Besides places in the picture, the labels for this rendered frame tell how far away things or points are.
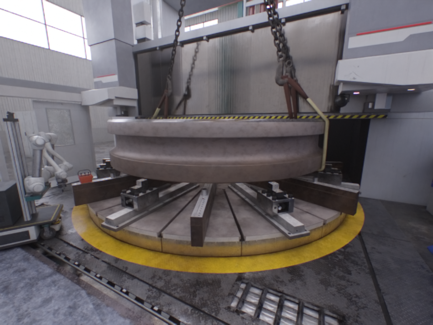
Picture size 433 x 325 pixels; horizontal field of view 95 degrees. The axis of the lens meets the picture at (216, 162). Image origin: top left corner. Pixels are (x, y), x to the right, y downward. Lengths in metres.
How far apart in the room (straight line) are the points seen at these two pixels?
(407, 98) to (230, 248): 3.76
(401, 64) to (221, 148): 2.56
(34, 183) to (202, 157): 2.22
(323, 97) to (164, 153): 3.88
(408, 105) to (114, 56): 6.64
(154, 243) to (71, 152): 4.80
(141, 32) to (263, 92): 4.71
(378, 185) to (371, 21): 3.31
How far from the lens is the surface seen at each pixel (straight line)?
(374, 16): 4.25
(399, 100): 4.66
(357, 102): 4.55
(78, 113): 7.29
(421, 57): 3.75
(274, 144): 3.23
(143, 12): 8.39
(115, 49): 6.76
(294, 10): 5.86
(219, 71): 6.23
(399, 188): 5.89
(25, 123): 13.06
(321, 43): 5.68
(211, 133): 2.78
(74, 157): 7.23
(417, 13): 4.32
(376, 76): 3.62
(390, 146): 5.66
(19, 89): 6.66
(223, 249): 2.81
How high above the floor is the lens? 1.74
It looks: 12 degrees down
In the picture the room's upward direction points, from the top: straight up
